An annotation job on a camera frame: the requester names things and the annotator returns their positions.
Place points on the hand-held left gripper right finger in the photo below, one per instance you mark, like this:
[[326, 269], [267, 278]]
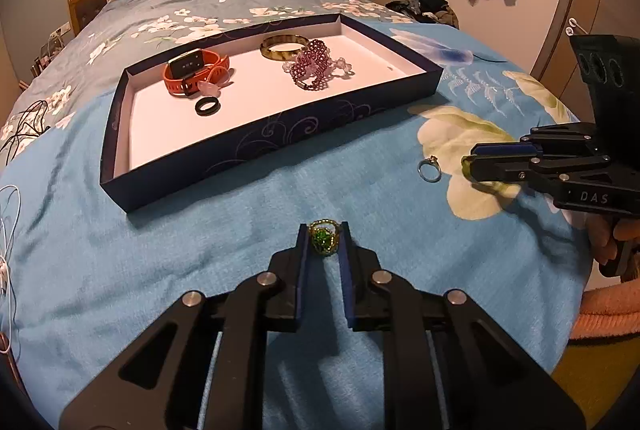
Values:
[[345, 290]]

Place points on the person's right hand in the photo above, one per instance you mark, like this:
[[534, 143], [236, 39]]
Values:
[[602, 240]]

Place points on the white wall socket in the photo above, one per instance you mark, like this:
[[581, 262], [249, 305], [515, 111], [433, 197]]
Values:
[[61, 28]]

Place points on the red band smartwatch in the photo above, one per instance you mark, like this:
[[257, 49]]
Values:
[[186, 63]]

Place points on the green pendant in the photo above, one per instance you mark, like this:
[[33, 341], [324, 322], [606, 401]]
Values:
[[465, 167]]

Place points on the turquoise tulip blanket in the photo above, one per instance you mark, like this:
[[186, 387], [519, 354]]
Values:
[[150, 260]]

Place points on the bedside clutter of bottles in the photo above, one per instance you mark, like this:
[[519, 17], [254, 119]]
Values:
[[47, 52]]

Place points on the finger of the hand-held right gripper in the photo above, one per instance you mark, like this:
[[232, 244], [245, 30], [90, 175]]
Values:
[[505, 150], [500, 169]]

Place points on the dark blue shallow box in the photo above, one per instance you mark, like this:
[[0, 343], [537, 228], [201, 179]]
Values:
[[250, 109]]

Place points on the pile of dark clothes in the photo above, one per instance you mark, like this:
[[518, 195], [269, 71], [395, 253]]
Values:
[[425, 7]]

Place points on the olive green bangle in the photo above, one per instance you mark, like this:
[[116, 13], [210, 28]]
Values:
[[280, 55]]

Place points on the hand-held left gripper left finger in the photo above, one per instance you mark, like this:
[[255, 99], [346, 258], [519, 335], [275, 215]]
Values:
[[300, 290]]

